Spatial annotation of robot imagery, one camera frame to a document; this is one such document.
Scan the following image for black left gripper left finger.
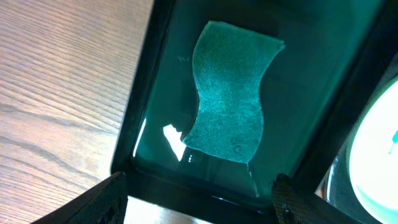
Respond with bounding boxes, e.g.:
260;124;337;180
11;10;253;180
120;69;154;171
32;172;128;224

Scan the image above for round black tray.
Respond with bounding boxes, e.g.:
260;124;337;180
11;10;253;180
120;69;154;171
323;57;397;223

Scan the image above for black rectangular water tray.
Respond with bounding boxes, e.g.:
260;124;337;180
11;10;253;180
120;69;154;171
111;1;397;223

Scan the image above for white plate with green stain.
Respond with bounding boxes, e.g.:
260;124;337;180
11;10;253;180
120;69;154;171
349;78;397;223

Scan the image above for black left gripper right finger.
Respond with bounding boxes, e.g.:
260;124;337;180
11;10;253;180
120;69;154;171
272;174;359;224

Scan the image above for green scouring sponge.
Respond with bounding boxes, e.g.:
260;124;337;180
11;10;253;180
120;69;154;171
183;21;284;163

